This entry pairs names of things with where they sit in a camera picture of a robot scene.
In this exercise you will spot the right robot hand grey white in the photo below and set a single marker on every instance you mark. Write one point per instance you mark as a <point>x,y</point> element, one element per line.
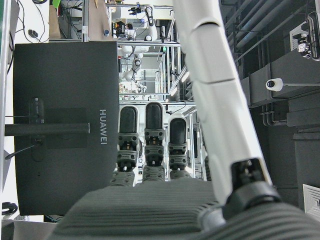
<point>150,212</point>

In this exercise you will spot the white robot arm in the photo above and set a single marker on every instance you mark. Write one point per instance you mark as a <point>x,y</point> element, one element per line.
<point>136,62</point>

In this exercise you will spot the black monitor with stand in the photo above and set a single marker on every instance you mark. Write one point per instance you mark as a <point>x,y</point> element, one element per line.
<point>65,87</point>

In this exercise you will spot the white ceiling vent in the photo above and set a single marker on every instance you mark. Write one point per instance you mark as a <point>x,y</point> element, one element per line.
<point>311,200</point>

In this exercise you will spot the person in white coat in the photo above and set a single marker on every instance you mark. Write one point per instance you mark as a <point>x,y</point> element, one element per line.
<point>129,27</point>

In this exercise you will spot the brown wooden panel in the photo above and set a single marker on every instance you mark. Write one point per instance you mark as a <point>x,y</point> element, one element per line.
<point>98,22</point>

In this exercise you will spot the black usb dongle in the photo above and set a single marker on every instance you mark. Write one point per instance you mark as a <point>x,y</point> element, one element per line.
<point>33,33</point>

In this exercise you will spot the white security camera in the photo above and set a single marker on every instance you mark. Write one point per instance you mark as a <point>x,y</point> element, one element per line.
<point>273,84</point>

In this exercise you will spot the green belt conveyor aluminium frame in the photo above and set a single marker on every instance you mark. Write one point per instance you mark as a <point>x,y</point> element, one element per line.
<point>2,50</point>

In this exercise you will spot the black overhead camera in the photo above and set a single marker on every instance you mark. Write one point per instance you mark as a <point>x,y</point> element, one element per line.
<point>311,35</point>

